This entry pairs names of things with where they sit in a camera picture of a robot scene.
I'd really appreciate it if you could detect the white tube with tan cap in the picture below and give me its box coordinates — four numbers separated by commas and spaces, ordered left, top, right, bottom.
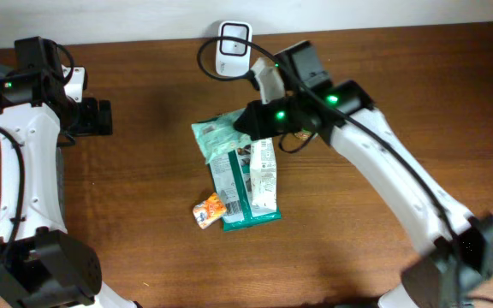
250, 138, 277, 216

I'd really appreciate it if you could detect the mint green wipes packet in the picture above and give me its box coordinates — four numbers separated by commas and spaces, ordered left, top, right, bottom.
191, 109, 252, 164

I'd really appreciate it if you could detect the green 3M gloves package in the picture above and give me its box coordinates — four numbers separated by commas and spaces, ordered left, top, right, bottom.
209, 144, 282, 232

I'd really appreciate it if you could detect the orange snack packet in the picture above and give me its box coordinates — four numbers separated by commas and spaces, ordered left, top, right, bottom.
193, 193, 227, 229

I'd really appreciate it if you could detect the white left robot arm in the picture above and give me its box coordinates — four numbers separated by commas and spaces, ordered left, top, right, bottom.
0, 37, 130, 308

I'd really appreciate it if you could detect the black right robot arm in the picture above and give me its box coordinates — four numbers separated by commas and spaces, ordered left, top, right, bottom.
235, 41, 493, 308

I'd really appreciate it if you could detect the white barcode scanner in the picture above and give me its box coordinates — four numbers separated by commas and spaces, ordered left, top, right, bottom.
216, 21, 252, 77

